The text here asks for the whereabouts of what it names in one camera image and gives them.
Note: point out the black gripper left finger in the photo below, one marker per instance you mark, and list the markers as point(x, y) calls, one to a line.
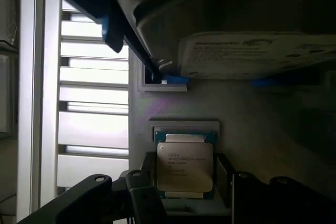
point(86, 197)

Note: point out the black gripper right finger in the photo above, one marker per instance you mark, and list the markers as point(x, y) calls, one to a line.
point(275, 203)

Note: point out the grey 3D-printed parts rack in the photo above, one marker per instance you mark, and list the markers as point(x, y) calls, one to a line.
point(236, 119)

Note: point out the white slotted rack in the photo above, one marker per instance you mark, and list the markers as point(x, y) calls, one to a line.
point(78, 103)

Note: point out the Seagate hard disk drive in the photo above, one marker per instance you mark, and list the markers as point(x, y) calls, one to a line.
point(252, 53)

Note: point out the blue and black disk bracket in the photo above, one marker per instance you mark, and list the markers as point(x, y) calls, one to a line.
point(115, 24)

